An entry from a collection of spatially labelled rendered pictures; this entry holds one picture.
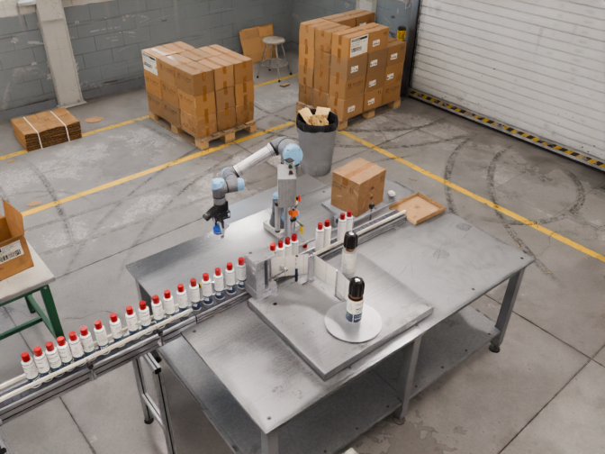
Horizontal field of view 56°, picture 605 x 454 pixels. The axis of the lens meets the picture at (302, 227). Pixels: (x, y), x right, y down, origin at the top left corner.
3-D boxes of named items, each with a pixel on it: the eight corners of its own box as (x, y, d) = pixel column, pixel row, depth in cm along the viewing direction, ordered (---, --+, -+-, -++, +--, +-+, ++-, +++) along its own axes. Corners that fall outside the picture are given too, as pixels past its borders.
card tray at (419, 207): (416, 225, 389) (416, 220, 386) (389, 208, 405) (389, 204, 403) (444, 211, 404) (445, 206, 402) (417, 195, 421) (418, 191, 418)
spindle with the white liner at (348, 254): (347, 280, 331) (350, 240, 314) (337, 273, 337) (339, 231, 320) (358, 275, 336) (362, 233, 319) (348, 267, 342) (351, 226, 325)
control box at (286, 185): (278, 208, 320) (277, 178, 309) (277, 192, 334) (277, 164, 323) (295, 207, 320) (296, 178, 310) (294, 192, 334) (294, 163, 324)
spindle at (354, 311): (352, 329, 297) (356, 287, 281) (341, 319, 303) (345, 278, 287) (365, 322, 302) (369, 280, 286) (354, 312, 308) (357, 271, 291)
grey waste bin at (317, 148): (314, 183, 596) (316, 130, 561) (288, 167, 623) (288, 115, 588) (343, 170, 620) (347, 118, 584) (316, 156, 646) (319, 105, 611)
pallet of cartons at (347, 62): (340, 132, 699) (346, 39, 634) (293, 111, 749) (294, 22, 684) (401, 107, 768) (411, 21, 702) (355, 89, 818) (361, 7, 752)
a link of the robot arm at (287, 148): (292, 213, 373) (295, 136, 344) (301, 224, 361) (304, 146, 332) (275, 215, 369) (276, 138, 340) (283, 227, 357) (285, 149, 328)
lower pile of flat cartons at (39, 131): (27, 152, 641) (22, 135, 628) (13, 135, 675) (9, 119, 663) (84, 138, 674) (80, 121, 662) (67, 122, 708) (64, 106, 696)
